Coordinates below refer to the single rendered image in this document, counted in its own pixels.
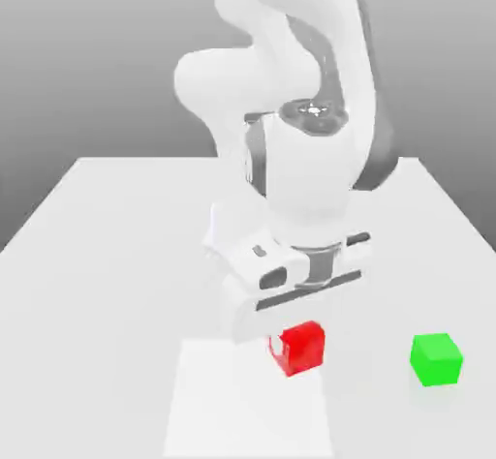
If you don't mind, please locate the small green cube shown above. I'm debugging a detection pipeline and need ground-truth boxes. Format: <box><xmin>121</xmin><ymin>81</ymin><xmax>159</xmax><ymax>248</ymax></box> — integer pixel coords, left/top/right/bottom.
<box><xmin>409</xmin><ymin>332</ymin><xmax>465</xmax><ymax>388</ymax></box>

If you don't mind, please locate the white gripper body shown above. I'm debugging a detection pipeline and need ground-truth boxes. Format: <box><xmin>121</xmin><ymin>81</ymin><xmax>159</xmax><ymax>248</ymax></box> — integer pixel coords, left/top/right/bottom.
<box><xmin>231</xmin><ymin>266</ymin><xmax>371</xmax><ymax>347</ymax></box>

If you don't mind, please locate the small red cube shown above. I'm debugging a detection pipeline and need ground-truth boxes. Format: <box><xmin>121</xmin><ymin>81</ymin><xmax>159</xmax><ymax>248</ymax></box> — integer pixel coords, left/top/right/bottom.
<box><xmin>268</xmin><ymin>320</ymin><xmax>326</xmax><ymax>379</ymax></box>

